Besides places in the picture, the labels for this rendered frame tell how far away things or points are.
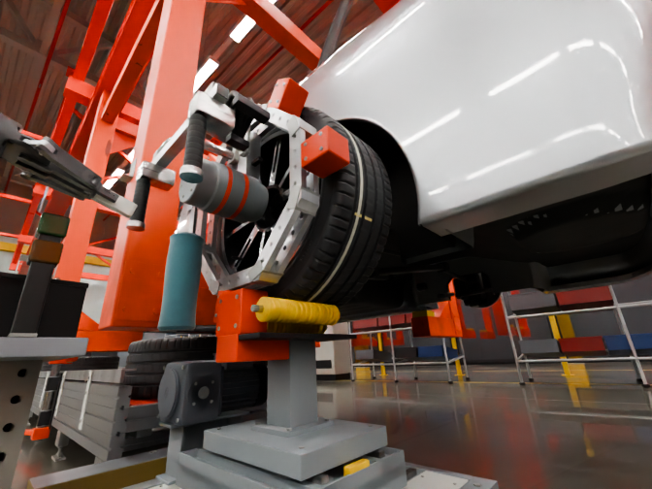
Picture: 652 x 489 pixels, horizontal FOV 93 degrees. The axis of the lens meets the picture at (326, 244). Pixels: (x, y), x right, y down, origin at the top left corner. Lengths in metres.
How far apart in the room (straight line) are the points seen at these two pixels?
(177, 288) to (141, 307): 0.37
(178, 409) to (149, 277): 0.46
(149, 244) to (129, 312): 0.25
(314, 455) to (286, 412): 0.18
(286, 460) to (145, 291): 0.76
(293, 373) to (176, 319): 0.33
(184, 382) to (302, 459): 0.48
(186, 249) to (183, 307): 0.15
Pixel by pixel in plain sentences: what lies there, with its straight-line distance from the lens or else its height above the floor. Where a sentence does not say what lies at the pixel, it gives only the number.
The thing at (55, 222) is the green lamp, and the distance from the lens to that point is 0.72.
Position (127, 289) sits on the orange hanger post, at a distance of 1.23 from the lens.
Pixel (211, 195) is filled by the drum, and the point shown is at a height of 0.80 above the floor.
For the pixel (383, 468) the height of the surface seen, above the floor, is 0.15.
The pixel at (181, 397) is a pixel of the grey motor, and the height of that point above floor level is 0.31.
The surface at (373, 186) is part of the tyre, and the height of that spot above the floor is 0.82.
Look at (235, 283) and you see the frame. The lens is 0.85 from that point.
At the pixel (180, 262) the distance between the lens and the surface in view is 0.90.
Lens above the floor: 0.40
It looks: 20 degrees up
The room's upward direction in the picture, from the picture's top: 3 degrees counter-clockwise
